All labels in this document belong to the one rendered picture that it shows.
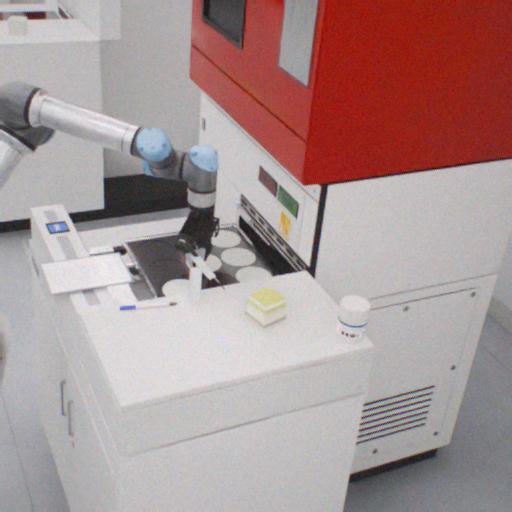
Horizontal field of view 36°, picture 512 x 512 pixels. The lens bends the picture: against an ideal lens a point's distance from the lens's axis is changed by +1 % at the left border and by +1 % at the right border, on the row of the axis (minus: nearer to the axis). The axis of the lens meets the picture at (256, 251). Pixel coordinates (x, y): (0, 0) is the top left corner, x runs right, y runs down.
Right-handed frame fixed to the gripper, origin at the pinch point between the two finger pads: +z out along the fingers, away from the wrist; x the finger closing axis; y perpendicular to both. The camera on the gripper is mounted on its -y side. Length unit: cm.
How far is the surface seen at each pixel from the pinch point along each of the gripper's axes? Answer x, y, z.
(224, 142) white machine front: 14, 48, -17
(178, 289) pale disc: 0.2, -9.5, 1.3
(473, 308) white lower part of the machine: -74, 54, 21
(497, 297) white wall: -82, 163, 81
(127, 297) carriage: 11.5, -16.8, 3.3
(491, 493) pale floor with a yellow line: -96, 51, 91
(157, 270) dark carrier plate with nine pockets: 9.6, -3.9, 1.4
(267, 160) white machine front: -8.7, 27.4, -24.6
